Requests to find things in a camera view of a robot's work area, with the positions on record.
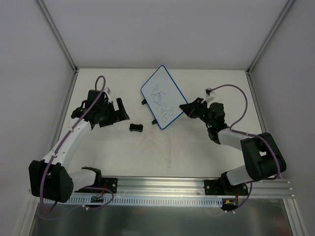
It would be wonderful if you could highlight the black whiteboard eraser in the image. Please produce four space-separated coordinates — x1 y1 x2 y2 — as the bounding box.
129 123 144 132

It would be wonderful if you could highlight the blue framed whiteboard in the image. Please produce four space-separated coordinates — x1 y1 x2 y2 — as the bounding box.
140 65 188 130

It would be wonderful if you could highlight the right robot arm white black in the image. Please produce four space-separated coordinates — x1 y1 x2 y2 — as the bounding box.
179 98 287 195

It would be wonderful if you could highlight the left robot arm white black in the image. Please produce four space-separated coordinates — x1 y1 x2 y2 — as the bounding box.
29 89 129 203

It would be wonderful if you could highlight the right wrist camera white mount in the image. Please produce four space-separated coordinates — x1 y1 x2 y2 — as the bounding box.
203 88 215 104

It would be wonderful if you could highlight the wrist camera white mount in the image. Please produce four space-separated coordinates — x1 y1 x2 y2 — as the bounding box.
104 87 113 104
203 88 215 104

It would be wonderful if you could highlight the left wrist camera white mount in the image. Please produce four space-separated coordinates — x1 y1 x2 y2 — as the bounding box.
104 87 113 104

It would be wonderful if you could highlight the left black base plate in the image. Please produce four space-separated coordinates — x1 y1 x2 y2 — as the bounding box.
100 177 118 194

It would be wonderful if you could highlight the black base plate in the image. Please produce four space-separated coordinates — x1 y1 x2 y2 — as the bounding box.
203 179 249 196
100 177 118 194

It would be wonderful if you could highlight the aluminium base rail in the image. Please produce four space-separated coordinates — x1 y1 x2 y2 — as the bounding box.
28 176 295 199

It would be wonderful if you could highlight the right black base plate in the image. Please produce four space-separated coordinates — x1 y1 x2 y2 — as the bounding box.
203 179 249 196

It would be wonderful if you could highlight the white slotted cable duct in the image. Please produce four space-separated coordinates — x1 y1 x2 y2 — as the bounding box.
66 195 223 207

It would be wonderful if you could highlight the left aluminium frame post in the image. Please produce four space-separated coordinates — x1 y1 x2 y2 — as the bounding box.
35 0 77 72

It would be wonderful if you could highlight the aluminium frame post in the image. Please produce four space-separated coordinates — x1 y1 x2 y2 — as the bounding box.
35 0 77 72
247 0 295 74

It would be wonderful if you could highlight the right aluminium frame post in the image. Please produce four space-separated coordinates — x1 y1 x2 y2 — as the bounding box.
247 0 295 74

